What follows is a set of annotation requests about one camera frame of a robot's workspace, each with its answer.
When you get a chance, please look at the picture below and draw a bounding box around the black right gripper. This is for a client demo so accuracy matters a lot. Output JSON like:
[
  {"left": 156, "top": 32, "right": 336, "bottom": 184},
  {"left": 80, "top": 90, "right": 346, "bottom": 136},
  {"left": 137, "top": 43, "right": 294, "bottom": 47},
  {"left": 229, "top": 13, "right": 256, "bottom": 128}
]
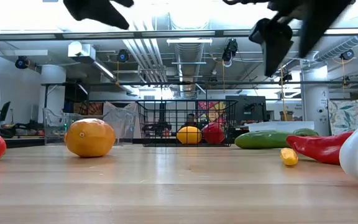
[{"left": 249, "top": 0, "right": 356, "bottom": 78}]

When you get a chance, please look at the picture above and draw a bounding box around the green lime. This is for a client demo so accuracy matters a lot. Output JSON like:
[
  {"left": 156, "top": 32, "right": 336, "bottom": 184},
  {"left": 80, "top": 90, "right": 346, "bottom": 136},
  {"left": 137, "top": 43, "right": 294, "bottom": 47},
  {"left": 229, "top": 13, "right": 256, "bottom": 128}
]
[{"left": 292, "top": 128, "right": 319, "bottom": 137}]

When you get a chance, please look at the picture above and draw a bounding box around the green cucumber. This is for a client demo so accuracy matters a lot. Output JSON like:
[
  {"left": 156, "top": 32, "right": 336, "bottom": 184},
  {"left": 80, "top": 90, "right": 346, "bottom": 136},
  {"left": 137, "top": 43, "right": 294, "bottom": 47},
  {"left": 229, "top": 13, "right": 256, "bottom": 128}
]
[{"left": 234, "top": 130, "right": 293, "bottom": 150}]

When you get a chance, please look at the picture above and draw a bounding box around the long red pepper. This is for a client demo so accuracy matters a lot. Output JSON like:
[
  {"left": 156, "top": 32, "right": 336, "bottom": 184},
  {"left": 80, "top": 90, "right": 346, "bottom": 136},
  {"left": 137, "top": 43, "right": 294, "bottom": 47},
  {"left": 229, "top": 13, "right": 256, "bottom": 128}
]
[{"left": 286, "top": 131, "right": 354, "bottom": 166}]

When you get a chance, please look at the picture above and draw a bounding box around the small yellow pepper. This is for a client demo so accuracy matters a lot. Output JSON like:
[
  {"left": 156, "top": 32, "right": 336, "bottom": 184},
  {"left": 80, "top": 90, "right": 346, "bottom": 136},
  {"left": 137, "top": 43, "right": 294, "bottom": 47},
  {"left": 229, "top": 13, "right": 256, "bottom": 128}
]
[{"left": 280, "top": 147, "right": 299, "bottom": 166}]

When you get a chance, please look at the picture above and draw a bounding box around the orange citrus fruit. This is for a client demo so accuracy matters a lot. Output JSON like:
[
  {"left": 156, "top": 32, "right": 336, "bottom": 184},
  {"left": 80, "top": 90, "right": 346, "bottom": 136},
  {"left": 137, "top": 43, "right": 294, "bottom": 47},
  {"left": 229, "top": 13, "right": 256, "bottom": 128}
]
[{"left": 176, "top": 126, "right": 203, "bottom": 145}]

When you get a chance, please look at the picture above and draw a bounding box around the white round column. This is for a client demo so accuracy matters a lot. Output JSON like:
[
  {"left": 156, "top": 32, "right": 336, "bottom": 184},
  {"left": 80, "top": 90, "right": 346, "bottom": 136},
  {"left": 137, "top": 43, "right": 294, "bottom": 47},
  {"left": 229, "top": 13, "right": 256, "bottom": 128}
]
[{"left": 301, "top": 65, "right": 331, "bottom": 137}]

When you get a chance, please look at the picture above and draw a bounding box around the black ceiling-hung device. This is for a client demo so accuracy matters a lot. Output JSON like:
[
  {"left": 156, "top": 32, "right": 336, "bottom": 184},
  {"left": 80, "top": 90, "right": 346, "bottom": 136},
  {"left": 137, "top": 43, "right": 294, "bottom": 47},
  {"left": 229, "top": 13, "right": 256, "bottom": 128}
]
[{"left": 221, "top": 38, "right": 239, "bottom": 63}]

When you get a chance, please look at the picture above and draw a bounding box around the linear ceiling light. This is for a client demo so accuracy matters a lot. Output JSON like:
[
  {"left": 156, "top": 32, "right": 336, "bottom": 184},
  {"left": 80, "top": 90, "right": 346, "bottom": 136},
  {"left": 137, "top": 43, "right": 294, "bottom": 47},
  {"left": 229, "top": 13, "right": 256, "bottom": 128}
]
[{"left": 165, "top": 38, "right": 213, "bottom": 45}]

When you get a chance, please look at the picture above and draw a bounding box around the small cardboard box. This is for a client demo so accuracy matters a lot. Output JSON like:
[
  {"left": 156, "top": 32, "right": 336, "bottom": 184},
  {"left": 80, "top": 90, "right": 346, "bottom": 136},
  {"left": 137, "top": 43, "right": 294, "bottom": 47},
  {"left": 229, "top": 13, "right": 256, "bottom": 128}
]
[{"left": 279, "top": 110, "right": 295, "bottom": 122}]

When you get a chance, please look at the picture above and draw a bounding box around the black equipment cabinet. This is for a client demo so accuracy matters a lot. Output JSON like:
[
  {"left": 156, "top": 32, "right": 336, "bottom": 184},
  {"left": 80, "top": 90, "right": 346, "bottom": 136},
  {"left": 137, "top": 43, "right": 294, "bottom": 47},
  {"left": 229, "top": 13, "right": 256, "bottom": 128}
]
[{"left": 224, "top": 95, "right": 267, "bottom": 123}]

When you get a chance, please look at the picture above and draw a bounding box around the small translucent plastic container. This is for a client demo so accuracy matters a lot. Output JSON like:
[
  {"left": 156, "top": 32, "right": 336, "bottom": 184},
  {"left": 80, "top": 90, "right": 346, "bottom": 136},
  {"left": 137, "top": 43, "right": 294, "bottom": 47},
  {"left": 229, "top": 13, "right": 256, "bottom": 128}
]
[{"left": 247, "top": 121, "right": 315, "bottom": 133}]

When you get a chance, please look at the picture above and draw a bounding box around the leaf-pattern painted panel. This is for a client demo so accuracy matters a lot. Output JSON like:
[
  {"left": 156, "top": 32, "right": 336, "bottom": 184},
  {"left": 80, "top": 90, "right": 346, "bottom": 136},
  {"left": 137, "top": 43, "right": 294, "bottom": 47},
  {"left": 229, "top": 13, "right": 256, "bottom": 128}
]
[{"left": 327, "top": 98, "right": 358, "bottom": 136}]

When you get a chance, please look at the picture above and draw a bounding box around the brown patterned crate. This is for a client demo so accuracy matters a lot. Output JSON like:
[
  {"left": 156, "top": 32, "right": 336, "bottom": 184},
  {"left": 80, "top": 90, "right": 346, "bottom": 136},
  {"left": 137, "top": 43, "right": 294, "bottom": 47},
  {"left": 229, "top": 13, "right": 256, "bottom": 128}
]
[{"left": 73, "top": 101, "right": 104, "bottom": 116}]

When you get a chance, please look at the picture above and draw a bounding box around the colourful poster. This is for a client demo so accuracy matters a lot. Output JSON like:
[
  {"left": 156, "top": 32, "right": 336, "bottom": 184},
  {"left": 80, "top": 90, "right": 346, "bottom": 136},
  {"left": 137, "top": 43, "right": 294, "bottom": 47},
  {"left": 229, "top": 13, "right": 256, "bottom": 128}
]
[{"left": 197, "top": 101, "right": 227, "bottom": 123}]

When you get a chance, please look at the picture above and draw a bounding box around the large clear plastic bin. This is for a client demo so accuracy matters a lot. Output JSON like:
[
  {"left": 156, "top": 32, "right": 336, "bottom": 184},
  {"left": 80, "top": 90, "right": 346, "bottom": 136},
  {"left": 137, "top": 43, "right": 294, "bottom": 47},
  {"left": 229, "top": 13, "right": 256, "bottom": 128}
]
[{"left": 43, "top": 107, "right": 136, "bottom": 146}]

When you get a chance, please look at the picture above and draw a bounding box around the person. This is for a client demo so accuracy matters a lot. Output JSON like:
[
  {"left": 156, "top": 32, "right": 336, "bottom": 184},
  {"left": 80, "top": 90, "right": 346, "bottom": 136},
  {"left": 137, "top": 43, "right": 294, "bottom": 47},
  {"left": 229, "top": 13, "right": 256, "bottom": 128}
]
[{"left": 183, "top": 113, "right": 199, "bottom": 128}]

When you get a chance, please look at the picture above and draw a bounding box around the black flat paddle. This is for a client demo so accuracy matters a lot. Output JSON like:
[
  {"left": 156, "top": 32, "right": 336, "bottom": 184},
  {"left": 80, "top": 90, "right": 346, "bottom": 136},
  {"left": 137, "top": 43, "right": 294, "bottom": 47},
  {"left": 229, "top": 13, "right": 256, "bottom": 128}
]
[{"left": 0, "top": 101, "right": 11, "bottom": 123}]

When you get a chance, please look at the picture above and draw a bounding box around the ribbed white air duct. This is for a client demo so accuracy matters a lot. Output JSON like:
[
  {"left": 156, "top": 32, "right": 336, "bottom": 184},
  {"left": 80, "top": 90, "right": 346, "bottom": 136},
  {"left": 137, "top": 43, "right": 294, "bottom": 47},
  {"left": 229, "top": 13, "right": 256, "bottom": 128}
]
[{"left": 313, "top": 34, "right": 358, "bottom": 62}]

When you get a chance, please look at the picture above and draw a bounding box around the blue black ceiling cable reel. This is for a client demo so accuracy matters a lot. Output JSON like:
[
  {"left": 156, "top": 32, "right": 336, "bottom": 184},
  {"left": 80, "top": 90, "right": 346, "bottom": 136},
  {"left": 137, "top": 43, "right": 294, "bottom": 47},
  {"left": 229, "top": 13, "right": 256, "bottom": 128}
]
[
  {"left": 339, "top": 49, "right": 355, "bottom": 61},
  {"left": 116, "top": 49, "right": 130, "bottom": 63},
  {"left": 14, "top": 55, "right": 30, "bottom": 70}
]

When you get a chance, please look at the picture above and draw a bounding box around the silver corrugated air duct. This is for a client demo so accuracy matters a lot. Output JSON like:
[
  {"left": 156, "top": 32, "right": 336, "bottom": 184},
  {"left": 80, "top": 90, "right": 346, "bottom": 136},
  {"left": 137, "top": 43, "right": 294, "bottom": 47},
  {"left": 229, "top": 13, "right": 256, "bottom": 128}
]
[{"left": 174, "top": 42, "right": 205, "bottom": 98}]

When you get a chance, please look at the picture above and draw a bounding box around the distant black frame beam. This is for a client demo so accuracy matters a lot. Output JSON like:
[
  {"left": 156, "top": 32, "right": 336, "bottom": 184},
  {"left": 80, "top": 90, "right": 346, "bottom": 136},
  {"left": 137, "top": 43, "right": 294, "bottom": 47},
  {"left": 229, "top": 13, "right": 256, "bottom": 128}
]
[{"left": 40, "top": 80, "right": 358, "bottom": 88}]

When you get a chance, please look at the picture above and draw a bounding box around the black wire basket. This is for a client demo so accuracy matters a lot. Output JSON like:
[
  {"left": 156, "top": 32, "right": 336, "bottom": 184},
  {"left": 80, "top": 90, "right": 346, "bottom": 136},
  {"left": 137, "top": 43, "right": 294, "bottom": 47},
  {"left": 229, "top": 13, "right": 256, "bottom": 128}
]
[{"left": 135, "top": 99, "right": 239, "bottom": 147}]

